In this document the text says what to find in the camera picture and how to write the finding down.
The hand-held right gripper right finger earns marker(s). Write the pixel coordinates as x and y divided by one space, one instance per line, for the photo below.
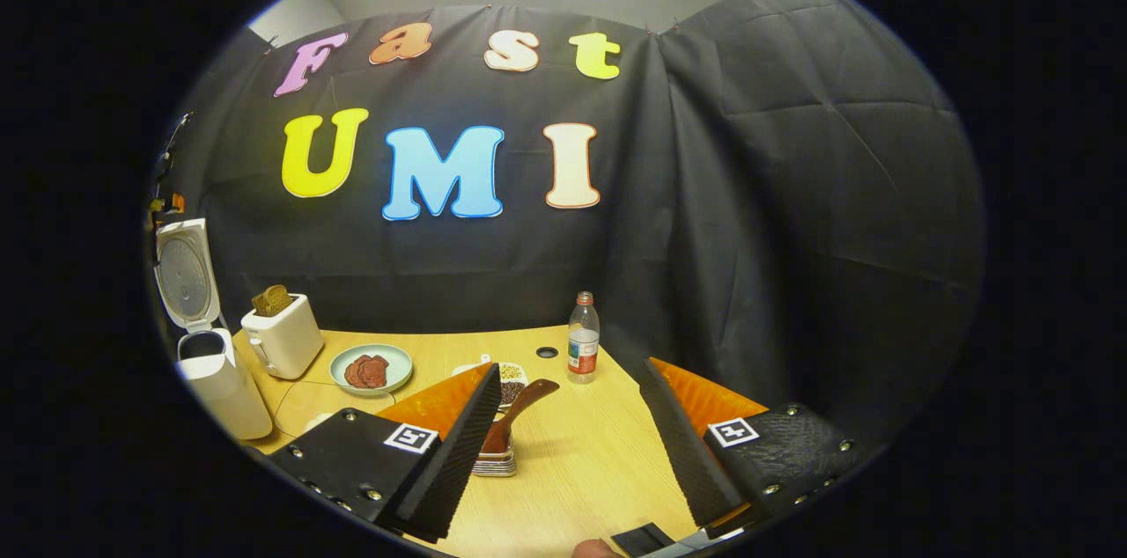
682 452

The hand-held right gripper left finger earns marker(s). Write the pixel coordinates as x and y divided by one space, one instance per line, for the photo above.
462 461

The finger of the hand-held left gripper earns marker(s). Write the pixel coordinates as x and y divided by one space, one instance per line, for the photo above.
178 202

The brown wooden spoon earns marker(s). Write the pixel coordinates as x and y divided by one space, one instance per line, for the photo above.
528 395

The white rice cooker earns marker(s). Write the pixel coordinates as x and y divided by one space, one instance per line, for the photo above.
229 400

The dark red beans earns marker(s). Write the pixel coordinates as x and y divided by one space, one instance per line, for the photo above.
512 393

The white divided dish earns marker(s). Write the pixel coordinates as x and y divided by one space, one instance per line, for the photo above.
467 368

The yellow soybeans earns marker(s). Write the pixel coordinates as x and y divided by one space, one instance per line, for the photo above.
511 372

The pale green plate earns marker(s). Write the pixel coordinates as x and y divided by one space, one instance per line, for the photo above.
398 360

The red meat slice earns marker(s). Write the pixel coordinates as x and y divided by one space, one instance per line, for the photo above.
376 371
352 373

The brown toast slice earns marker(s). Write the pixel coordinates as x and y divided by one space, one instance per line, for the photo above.
273 301

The clear plastic bottle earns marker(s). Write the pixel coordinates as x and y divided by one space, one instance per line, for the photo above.
583 356

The white toaster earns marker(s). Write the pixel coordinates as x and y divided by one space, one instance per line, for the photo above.
286 342

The black backdrop cloth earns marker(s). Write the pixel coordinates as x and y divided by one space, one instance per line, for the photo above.
792 232

